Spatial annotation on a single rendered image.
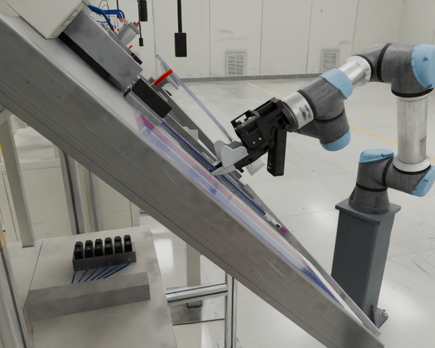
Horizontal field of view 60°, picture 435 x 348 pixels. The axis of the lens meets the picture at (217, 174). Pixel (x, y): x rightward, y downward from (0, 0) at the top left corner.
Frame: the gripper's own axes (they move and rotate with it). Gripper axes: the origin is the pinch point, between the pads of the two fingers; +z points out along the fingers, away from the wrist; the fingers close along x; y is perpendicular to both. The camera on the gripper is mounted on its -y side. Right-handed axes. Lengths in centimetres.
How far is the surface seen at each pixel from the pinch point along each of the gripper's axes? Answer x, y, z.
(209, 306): -59, -84, 33
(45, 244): -29, -4, 52
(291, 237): 3.7, -24.3, -6.8
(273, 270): 37.9, 1.7, 2.2
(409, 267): -60, -140, -64
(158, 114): 7.1, 19.9, 4.0
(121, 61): 5.9, 30.9, 4.4
